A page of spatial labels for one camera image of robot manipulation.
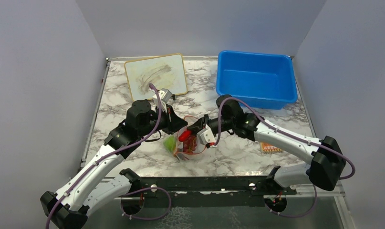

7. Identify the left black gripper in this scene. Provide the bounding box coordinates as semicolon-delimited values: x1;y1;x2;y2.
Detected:
139;104;188;137

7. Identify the red chili pepper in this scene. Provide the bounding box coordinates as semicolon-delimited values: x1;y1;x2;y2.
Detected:
178;129;192;142

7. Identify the green lime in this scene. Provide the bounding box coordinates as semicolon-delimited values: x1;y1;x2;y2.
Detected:
163;135;177;153

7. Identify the clear zip top bag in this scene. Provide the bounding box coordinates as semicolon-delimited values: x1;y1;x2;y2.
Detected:
163;127;206;161

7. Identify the red grape bunch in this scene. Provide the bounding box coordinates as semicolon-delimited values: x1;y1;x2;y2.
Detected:
182;138;197;155

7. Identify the blue plastic bin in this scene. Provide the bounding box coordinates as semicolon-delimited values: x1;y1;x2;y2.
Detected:
216;50;298;110

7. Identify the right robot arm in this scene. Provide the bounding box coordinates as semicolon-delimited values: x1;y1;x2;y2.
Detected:
178;94;348;194

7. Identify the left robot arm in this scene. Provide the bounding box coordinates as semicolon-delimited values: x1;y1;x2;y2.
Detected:
41;100;187;229

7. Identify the small whiteboard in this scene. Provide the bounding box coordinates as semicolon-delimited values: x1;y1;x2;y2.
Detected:
124;53;188;101

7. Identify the orange snack packet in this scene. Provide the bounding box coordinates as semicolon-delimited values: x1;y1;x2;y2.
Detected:
260;142;283;154

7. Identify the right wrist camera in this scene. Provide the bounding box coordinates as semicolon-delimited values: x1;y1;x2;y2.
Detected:
197;128;216;148

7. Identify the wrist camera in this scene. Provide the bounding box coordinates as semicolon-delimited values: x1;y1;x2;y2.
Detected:
197;128;216;148
152;89;174;104

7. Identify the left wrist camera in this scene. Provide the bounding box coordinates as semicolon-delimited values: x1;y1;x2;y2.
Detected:
152;89;174;104

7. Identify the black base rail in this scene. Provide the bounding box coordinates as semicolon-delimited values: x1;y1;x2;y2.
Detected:
120;176;296;208

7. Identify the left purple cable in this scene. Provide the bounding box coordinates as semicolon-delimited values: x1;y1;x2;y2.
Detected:
44;83;163;229

